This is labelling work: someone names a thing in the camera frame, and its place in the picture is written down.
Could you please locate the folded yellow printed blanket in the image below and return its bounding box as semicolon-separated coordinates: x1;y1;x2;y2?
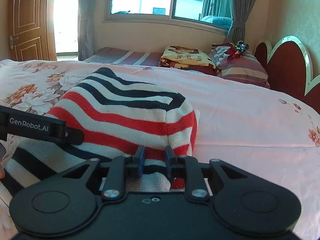
157;45;221;77

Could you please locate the grey curtain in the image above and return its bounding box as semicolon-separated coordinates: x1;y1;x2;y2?
201;0;263;44
77;0;112;61

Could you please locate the shiny gift bow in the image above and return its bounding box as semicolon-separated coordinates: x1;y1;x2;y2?
230;40;249;53

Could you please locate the pink floral bedsheet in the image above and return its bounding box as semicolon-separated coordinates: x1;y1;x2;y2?
0;59;320;240

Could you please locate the red headboard with white trim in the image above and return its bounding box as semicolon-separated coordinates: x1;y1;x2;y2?
254;35;320;114

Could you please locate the red cloth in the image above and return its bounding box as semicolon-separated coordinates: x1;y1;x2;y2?
212;42;247;61

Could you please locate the striped pillow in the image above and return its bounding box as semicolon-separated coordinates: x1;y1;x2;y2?
209;44;271;89

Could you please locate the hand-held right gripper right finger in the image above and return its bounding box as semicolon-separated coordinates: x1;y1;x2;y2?
164;145;249;202

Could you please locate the white black red striped sweater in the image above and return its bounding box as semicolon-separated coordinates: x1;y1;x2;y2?
4;67;201;198

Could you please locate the striped mattress sheet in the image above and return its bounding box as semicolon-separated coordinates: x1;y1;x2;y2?
82;47;163;67

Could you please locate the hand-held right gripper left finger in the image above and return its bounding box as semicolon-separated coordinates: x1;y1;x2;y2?
61;145;146;202

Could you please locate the wooden door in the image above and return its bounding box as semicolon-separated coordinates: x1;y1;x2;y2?
7;0;57;62

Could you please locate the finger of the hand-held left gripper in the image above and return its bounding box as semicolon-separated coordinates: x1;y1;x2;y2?
65;127;84;146

